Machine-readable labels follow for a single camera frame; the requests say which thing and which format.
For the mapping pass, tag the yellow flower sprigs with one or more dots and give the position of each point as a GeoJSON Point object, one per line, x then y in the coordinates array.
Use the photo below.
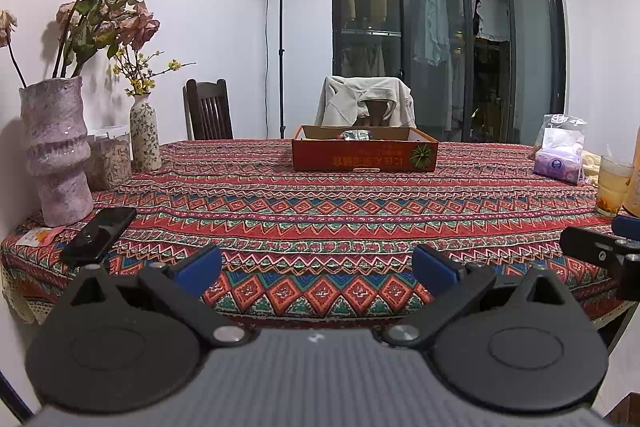
{"type": "Point", "coordinates": [137, 79]}

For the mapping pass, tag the clear storage jar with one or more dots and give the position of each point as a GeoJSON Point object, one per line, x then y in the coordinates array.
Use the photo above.
{"type": "Point", "coordinates": [110, 162]}

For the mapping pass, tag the white lace cloth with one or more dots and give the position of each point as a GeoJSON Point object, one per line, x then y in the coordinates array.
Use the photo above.
{"type": "Point", "coordinates": [20, 302]}

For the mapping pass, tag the clear plastic bag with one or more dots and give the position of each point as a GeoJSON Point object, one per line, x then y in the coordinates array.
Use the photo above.
{"type": "Point", "coordinates": [562, 132]}

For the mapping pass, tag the orange and white packet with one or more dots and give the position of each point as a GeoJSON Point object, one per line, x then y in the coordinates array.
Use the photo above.
{"type": "Point", "coordinates": [37, 237]}

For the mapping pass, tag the black framed glass door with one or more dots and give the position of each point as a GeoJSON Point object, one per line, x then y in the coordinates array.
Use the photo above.
{"type": "Point", "coordinates": [532, 57]}

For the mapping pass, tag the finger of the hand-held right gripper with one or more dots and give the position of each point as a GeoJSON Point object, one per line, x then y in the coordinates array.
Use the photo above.
{"type": "Point", "coordinates": [585, 244]}
{"type": "Point", "coordinates": [627, 227]}

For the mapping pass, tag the small floral vase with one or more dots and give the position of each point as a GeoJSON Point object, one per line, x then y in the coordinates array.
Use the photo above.
{"type": "Point", "coordinates": [145, 137]}

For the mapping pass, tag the beige jacket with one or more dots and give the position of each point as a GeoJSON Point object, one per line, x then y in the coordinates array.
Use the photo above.
{"type": "Point", "coordinates": [340, 102]}

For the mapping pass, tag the large pink ceramic vase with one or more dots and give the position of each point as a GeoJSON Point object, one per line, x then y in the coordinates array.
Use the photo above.
{"type": "Point", "coordinates": [57, 167]}

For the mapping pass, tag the yellow kettle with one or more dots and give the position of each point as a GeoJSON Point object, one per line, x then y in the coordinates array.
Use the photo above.
{"type": "Point", "coordinates": [635, 187]}

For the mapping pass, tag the purple tissue pack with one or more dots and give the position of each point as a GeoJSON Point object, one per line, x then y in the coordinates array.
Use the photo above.
{"type": "Point", "coordinates": [555, 164]}

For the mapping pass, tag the brown chair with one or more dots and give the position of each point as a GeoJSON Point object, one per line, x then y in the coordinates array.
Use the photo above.
{"type": "Point", "coordinates": [375, 112]}

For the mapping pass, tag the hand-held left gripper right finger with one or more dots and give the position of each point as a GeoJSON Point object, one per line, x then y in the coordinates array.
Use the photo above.
{"type": "Point", "coordinates": [434, 268]}

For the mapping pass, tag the black phone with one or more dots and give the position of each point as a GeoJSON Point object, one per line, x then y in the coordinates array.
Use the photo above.
{"type": "Point", "coordinates": [100, 232]}

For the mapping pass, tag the red cardboard box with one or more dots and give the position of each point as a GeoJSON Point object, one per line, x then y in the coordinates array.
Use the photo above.
{"type": "Point", "coordinates": [350, 157]}

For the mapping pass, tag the studio light on stand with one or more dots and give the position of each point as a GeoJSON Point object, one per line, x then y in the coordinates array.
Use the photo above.
{"type": "Point", "coordinates": [281, 57]}

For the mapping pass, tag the pile of snack packets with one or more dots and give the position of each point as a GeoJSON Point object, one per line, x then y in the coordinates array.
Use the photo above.
{"type": "Point", "coordinates": [356, 135]}

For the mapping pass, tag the red patterned tablecloth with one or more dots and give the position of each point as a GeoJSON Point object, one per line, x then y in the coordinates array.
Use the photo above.
{"type": "Point", "coordinates": [320, 217]}

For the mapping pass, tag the cream plastic bag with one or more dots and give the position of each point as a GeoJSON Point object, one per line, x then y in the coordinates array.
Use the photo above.
{"type": "Point", "coordinates": [591, 164]}

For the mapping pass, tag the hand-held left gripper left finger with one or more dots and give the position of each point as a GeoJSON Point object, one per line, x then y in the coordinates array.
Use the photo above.
{"type": "Point", "coordinates": [199, 268]}

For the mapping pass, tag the dark wooden chair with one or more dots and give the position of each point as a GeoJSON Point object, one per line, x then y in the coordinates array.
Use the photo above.
{"type": "Point", "coordinates": [207, 112]}

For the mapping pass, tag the glass of drink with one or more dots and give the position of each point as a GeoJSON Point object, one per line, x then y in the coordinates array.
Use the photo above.
{"type": "Point", "coordinates": [612, 189]}

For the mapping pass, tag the hanging light blue garment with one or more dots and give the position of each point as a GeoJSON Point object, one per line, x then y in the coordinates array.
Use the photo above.
{"type": "Point", "coordinates": [432, 32]}

